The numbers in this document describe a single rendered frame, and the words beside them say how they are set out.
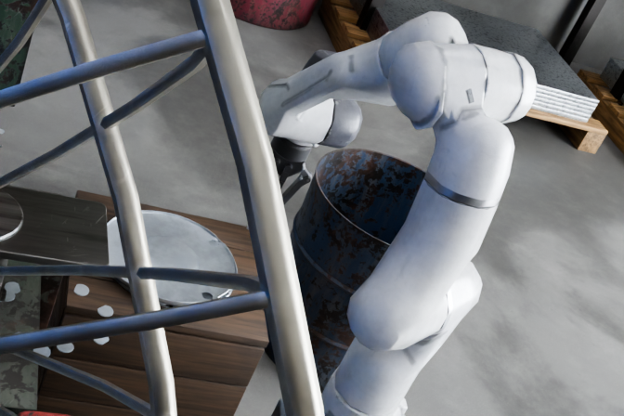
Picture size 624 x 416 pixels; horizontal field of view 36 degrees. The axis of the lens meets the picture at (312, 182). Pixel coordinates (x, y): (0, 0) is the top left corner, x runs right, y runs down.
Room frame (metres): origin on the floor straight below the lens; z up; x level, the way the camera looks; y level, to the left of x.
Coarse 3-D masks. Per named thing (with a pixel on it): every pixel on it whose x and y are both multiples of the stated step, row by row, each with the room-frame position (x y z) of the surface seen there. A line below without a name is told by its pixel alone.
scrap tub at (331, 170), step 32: (320, 160) 2.05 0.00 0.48; (352, 160) 2.18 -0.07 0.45; (384, 160) 2.22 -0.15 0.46; (320, 192) 1.91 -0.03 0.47; (352, 192) 2.20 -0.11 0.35; (384, 192) 2.22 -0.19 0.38; (416, 192) 2.22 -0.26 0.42; (320, 224) 1.88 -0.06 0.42; (352, 224) 1.83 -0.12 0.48; (384, 224) 2.22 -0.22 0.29; (320, 256) 1.86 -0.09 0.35; (352, 256) 1.83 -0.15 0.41; (320, 288) 1.84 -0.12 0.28; (352, 288) 1.82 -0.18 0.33; (320, 320) 1.83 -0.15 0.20; (320, 352) 1.83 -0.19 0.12; (320, 384) 1.84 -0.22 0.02
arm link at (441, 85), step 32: (416, 64) 1.21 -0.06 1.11; (448, 64) 1.22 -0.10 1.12; (480, 64) 1.25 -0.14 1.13; (416, 96) 1.19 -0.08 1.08; (448, 96) 1.20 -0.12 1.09; (480, 96) 1.23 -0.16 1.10; (416, 128) 1.21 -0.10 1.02; (448, 128) 1.20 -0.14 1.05; (480, 128) 1.18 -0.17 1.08; (448, 160) 1.17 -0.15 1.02; (480, 160) 1.16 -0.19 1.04; (512, 160) 1.20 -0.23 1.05; (448, 192) 1.15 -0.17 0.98; (480, 192) 1.16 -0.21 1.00
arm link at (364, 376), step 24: (456, 288) 1.20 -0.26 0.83; (480, 288) 1.26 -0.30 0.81; (456, 312) 1.19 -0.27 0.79; (432, 336) 1.18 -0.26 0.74; (360, 360) 1.16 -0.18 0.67; (384, 360) 1.16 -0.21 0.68; (408, 360) 1.17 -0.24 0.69; (336, 384) 1.17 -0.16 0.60; (360, 384) 1.14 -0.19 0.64; (384, 384) 1.14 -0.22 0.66; (408, 384) 1.16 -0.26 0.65; (360, 408) 1.14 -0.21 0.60; (384, 408) 1.15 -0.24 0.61
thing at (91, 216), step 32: (0, 192) 1.01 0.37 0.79; (32, 192) 1.05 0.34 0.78; (0, 224) 0.96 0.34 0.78; (32, 224) 0.99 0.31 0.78; (64, 224) 1.02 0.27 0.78; (96, 224) 1.04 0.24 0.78; (0, 256) 0.91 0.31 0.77; (32, 256) 0.93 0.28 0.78; (64, 256) 0.95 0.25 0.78; (96, 256) 0.98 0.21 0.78; (0, 288) 0.94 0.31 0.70
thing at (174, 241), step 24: (144, 216) 1.69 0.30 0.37; (168, 216) 1.73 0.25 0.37; (120, 240) 1.58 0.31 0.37; (168, 240) 1.64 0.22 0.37; (192, 240) 1.68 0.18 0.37; (216, 240) 1.72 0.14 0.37; (120, 264) 1.51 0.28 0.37; (168, 264) 1.56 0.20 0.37; (192, 264) 1.60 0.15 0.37; (216, 264) 1.64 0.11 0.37; (168, 288) 1.50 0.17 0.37; (192, 288) 1.53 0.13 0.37; (216, 288) 1.57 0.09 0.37
